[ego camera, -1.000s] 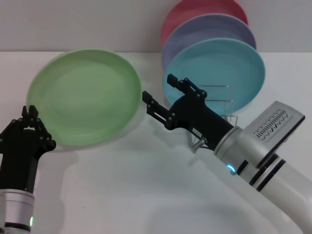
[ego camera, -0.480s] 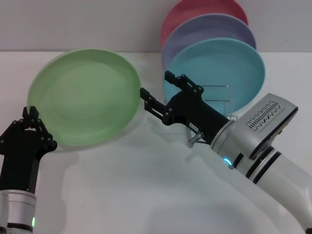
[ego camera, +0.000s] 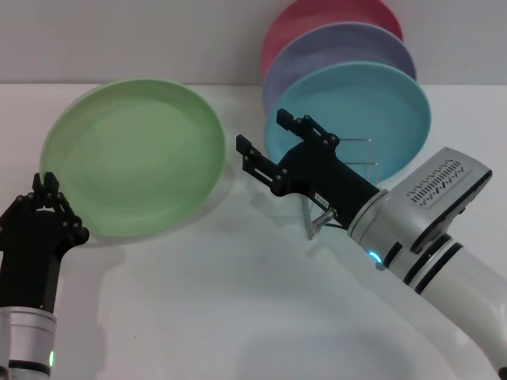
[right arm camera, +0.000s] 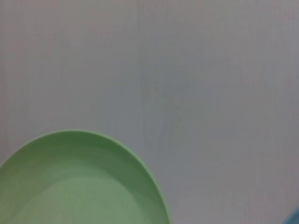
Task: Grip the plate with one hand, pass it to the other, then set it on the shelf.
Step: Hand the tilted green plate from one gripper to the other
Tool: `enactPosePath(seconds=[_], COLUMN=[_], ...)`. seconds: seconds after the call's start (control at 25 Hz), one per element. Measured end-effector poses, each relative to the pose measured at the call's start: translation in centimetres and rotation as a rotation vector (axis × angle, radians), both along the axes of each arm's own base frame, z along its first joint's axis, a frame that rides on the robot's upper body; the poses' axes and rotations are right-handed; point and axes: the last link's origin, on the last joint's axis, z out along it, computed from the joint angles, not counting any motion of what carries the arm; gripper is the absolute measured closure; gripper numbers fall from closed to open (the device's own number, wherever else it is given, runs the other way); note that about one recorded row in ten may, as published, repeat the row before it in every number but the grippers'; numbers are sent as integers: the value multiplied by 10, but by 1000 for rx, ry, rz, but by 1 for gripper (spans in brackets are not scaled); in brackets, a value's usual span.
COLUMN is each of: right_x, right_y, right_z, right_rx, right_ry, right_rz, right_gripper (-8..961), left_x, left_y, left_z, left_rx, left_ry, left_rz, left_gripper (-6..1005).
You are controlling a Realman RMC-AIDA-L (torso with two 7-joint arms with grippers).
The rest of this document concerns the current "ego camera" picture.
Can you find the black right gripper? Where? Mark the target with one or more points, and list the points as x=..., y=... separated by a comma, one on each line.
x=328, y=178

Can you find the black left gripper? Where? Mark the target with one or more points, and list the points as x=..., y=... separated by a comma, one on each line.
x=31, y=257

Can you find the green plate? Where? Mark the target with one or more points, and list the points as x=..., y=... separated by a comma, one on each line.
x=134, y=158

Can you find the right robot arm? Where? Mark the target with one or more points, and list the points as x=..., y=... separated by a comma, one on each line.
x=443, y=277

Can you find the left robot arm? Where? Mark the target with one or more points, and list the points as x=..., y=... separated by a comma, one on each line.
x=27, y=336

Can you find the light blue plate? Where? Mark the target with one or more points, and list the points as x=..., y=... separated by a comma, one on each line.
x=356, y=103

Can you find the purple plate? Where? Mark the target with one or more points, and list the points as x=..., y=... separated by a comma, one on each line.
x=340, y=43

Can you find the red plate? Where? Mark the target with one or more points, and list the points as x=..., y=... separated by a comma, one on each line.
x=317, y=16

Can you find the right wrist camera housing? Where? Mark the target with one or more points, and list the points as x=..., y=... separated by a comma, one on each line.
x=439, y=186

